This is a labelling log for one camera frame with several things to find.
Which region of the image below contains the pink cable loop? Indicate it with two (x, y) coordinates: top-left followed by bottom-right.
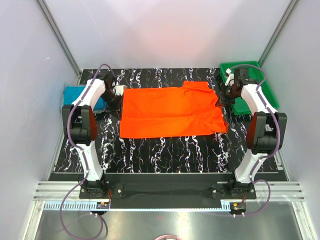
(154, 234), (182, 240)

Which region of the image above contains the right orange black connector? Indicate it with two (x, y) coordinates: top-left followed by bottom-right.
(230, 202), (247, 212)

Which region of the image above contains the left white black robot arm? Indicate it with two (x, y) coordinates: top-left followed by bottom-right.
(62, 72), (125, 198)

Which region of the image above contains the folded teal t shirt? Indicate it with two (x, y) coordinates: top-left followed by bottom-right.
(60, 85), (107, 114)

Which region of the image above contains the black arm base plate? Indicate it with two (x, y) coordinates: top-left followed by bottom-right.
(79, 173), (257, 200)

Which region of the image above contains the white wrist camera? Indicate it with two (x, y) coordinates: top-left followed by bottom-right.
(224, 68), (234, 87)
(114, 85), (127, 96)

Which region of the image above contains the left orange black connector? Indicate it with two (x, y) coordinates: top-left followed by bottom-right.
(96, 202), (110, 209)

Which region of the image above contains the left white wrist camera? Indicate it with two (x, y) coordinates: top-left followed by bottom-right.
(114, 85), (127, 96)

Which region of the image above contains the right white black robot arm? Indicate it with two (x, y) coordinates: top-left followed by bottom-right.
(215, 64), (288, 199)

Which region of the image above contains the orange black connector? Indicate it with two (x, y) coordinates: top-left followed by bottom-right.
(96, 202), (110, 209)
(230, 202), (247, 212)

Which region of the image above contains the aluminium frame rail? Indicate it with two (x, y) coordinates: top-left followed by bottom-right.
(34, 181), (305, 202)

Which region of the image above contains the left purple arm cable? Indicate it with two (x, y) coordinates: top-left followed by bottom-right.
(60, 63), (116, 237)

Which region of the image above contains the black marbled table mat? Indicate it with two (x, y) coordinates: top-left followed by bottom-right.
(51, 67), (281, 174)

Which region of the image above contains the green plastic tray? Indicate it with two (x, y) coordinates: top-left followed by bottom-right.
(219, 60), (279, 116)

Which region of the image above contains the white slotted cable duct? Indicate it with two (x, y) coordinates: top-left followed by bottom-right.
(44, 201), (232, 211)

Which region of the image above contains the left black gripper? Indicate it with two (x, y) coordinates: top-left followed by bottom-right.
(100, 90), (124, 121)

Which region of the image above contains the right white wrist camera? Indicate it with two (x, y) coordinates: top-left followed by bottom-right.
(224, 68), (234, 87)

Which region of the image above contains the orange t shirt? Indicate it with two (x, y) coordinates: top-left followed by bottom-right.
(119, 81), (228, 139)

